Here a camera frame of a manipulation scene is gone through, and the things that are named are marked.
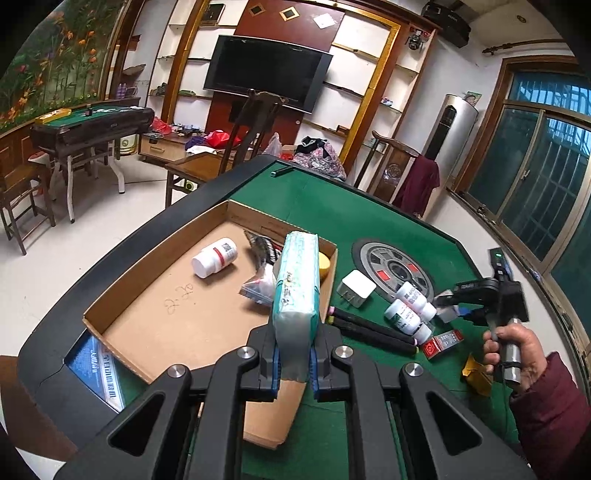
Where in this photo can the shallow cardboard box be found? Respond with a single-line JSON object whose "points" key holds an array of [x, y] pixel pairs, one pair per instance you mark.
{"points": [[161, 286]]}

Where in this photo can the black speaker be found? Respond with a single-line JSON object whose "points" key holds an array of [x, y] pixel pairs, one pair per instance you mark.
{"points": [[445, 21]]}

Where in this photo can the small red box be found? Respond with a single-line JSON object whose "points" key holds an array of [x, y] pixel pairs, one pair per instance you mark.
{"points": [[441, 345]]}

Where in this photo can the low wooden television cabinet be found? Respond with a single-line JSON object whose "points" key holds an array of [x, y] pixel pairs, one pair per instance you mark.
{"points": [[157, 150]]}

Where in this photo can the white pill bottle red label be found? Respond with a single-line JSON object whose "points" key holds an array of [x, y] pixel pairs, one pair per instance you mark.
{"points": [[212, 261]]}

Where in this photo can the folding green mahjong table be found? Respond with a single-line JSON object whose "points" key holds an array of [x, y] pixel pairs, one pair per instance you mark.
{"points": [[92, 127]]}

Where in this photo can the person's right forearm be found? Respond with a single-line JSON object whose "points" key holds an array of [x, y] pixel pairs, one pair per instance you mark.
{"points": [[554, 415]]}

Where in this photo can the maroon garment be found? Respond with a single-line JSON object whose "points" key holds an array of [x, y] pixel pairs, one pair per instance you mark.
{"points": [[418, 184]]}

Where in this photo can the cream round appliance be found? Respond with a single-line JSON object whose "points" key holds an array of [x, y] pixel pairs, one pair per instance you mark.
{"points": [[127, 146]]}

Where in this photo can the carved wooden armchair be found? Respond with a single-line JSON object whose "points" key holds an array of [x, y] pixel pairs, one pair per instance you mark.
{"points": [[392, 170]]}

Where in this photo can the gold foil wrapper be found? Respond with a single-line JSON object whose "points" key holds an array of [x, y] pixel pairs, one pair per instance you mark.
{"points": [[478, 376]]}

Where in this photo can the wooden framed window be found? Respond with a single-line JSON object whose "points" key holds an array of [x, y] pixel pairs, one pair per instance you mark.
{"points": [[531, 184]]}

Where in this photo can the white charger plug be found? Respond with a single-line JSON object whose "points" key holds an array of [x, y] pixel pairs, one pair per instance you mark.
{"points": [[358, 286]]}

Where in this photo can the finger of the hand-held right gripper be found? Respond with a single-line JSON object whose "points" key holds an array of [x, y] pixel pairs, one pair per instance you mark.
{"points": [[447, 315], [445, 297]]}

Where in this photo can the brown wooden chair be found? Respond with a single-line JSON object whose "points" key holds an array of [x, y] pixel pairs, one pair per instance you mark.
{"points": [[18, 184]]}

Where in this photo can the white plastic bottle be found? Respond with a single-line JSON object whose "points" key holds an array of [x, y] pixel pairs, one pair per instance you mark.
{"points": [[413, 297]]}

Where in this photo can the black flat television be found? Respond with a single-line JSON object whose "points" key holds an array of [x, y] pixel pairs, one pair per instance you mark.
{"points": [[268, 69]]}

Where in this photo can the white bottle green picture label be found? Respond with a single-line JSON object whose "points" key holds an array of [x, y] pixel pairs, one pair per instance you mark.
{"points": [[406, 321]]}

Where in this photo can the wooden wall shelf unit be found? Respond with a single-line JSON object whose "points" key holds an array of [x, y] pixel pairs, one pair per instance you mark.
{"points": [[272, 32]]}

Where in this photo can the blue booklet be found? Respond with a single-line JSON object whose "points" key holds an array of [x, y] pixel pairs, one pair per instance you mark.
{"points": [[92, 369]]}

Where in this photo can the toy car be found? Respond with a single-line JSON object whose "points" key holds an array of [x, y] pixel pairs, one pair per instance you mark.
{"points": [[416, 38]]}

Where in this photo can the flat yellow box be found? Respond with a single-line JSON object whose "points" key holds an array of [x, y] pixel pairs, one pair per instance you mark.
{"points": [[53, 115]]}

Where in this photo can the white plastic bag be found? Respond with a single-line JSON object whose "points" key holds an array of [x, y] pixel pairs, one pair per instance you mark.
{"points": [[273, 145]]}

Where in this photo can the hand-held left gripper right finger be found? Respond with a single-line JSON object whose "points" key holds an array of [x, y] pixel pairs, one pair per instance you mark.
{"points": [[315, 369]]}

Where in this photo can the person's right hand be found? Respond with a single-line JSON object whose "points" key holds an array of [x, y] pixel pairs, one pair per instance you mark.
{"points": [[528, 355]]}

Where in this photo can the silver standing air conditioner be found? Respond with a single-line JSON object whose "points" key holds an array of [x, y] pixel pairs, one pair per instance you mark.
{"points": [[455, 134]]}

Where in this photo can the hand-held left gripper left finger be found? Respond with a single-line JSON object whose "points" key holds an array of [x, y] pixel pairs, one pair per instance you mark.
{"points": [[275, 369]]}

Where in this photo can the light blue tissue pack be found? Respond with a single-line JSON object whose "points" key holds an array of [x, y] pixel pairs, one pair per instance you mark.
{"points": [[295, 286]]}

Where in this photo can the black snack packet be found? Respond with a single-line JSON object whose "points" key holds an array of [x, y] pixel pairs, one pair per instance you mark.
{"points": [[263, 282]]}

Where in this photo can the round table control panel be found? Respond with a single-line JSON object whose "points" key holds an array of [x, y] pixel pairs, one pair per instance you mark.
{"points": [[383, 263]]}

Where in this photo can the floral cloth bundle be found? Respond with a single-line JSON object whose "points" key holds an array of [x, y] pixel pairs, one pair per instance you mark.
{"points": [[318, 161]]}

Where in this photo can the red plastic bag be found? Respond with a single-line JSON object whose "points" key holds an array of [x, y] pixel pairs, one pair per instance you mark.
{"points": [[219, 138], [160, 125]]}

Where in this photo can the flower wall mural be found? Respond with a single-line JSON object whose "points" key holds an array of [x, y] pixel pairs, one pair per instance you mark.
{"points": [[46, 60]]}

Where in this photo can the automatic green mahjong table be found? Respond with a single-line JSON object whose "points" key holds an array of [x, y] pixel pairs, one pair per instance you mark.
{"points": [[152, 240]]}

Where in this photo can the dark wooden chair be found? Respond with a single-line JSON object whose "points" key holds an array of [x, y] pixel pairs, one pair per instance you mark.
{"points": [[198, 166]]}

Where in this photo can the yellow cylinder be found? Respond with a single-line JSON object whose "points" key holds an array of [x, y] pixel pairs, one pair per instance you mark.
{"points": [[325, 265]]}

